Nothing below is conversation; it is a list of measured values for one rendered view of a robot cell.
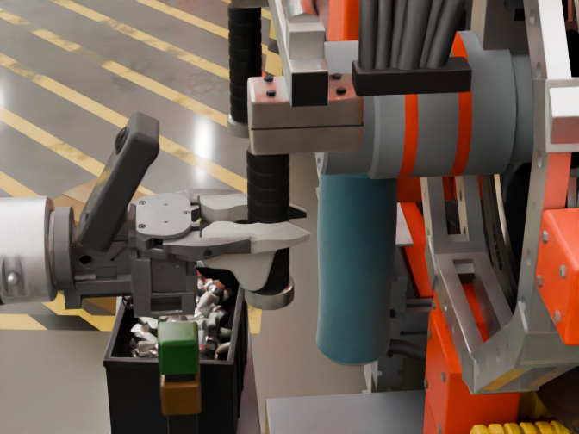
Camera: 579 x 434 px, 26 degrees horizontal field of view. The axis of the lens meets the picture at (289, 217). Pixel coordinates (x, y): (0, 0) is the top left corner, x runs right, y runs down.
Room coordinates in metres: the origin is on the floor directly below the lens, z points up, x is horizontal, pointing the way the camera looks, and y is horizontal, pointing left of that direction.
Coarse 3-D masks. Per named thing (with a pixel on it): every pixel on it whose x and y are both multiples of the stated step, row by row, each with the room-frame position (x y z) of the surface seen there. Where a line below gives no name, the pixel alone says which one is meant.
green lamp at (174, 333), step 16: (192, 320) 1.02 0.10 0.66; (160, 336) 0.99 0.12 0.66; (176, 336) 0.99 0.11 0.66; (192, 336) 0.99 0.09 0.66; (160, 352) 0.98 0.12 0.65; (176, 352) 0.98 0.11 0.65; (192, 352) 0.98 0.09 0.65; (160, 368) 0.98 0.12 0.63; (176, 368) 0.98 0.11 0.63; (192, 368) 0.98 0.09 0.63
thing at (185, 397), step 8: (160, 376) 1.00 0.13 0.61; (200, 376) 1.00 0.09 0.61; (160, 384) 0.98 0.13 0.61; (168, 384) 0.98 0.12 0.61; (176, 384) 0.98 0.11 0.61; (184, 384) 0.98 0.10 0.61; (192, 384) 0.98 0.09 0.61; (200, 384) 0.99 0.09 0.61; (160, 392) 0.98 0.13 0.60; (168, 392) 0.98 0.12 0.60; (176, 392) 0.98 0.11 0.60; (184, 392) 0.98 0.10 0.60; (192, 392) 0.98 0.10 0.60; (200, 392) 0.99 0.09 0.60; (168, 400) 0.98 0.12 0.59; (176, 400) 0.98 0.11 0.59; (184, 400) 0.98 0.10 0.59; (192, 400) 0.98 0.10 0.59; (200, 400) 0.98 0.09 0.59; (168, 408) 0.98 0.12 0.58; (176, 408) 0.98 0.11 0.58; (184, 408) 0.98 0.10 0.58; (192, 408) 0.98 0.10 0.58; (200, 408) 0.98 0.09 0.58
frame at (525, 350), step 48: (528, 0) 0.94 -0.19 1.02; (576, 0) 0.95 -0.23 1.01; (576, 96) 0.86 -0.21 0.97; (576, 144) 0.85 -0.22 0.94; (432, 192) 1.26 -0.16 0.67; (432, 240) 1.22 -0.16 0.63; (480, 240) 1.22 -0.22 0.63; (528, 240) 0.87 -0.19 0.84; (432, 288) 1.20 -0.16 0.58; (480, 288) 1.16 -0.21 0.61; (528, 288) 0.86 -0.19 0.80; (480, 336) 1.05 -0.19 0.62; (528, 336) 0.84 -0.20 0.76; (480, 384) 0.97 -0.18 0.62; (528, 384) 0.96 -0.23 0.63
